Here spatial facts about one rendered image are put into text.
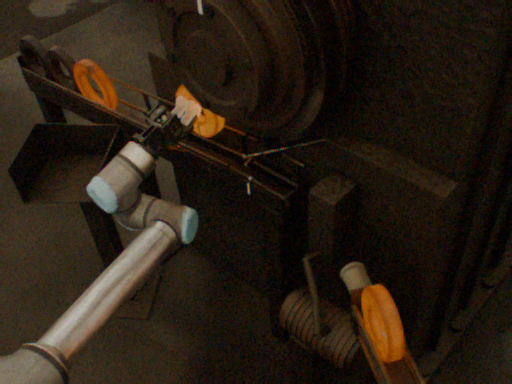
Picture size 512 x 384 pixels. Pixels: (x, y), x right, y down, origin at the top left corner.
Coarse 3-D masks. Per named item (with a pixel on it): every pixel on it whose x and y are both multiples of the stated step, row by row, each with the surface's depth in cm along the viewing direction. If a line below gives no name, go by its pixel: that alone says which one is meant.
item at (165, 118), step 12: (156, 108) 149; (156, 120) 147; (168, 120) 147; (144, 132) 144; (156, 132) 145; (168, 132) 146; (180, 132) 149; (144, 144) 144; (156, 144) 147; (168, 144) 150; (156, 156) 146
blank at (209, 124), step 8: (184, 88) 153; (176, 96) 157; (184, 96) 155; (192, 96) 152; (208, 112) 151; (200, 120) 158; (208, 120) 153; (216, 120) 151; (224, 120) 153; (200, 128) 158; (208, 128) 156; (216, 128) 153; (208, 136) 158
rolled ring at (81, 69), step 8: (80, 64) 186; (88, 64) 185; (96, 64) 185; (80, 72) 190; (88, 72) 186; (96, 72) 184; (104, 72) 185; (80, 80) 194; (88, 80) 196; (96, 80) 185; (104, 80) 184; (80, 88) 197; (88, 88) 197; (104, 88) 185; (112, 88) 186; (88, 96) 197; (96, 96) 198; (104, 96) 188; (112, 96) 187; (104, 104) 191; (112, 104) 189
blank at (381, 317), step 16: (368, 288) 120; (384, 288) 118; (368, 304) 122; (384, 304) 115; (368, 320) 124; (384, 320) 113; (400, 320) 114; (384, 336) 115; (400, 336) 113; (384, 352) 117; (400, 352) 115
